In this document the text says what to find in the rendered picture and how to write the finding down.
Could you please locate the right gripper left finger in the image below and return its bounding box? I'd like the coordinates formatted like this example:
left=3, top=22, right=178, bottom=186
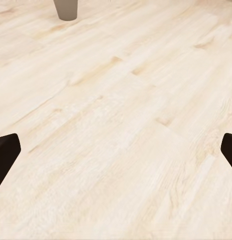
left=0, top=133, right=21, bottom=185

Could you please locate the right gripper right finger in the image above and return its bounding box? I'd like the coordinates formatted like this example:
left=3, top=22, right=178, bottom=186
left=220, top=133, right=232, bottom=166

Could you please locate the trash can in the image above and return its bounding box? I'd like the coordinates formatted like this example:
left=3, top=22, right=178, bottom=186
left=54, top=0, right=78, bottom=21

